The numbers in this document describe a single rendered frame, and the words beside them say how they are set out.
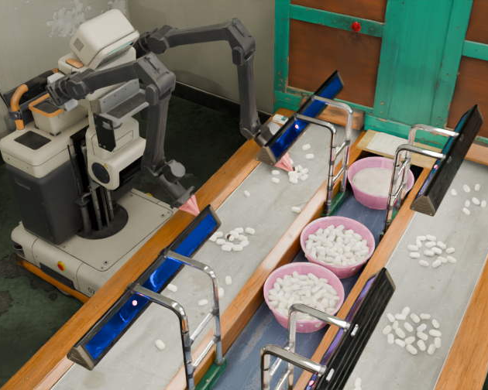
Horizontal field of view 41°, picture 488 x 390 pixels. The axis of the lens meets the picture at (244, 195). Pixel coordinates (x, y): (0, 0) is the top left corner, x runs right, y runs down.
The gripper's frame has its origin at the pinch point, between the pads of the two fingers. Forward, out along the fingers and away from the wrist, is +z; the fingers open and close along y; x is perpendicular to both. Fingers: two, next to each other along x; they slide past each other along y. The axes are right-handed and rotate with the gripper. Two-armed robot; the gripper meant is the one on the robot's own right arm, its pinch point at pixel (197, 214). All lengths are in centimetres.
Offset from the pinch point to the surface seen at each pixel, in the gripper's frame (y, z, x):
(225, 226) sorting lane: 6.6, 10.9, 0.6
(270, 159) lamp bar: 12.3, 1.2, -34.4
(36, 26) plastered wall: 108, -135, 127
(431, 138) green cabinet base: 90, 45, -40
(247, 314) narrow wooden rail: -25.6, 33.3, -15.5
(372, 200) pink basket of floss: 49, 43, -27
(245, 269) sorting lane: -9.7, 24.6, -11.0
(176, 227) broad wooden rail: -4.9, -1.4, 8.1
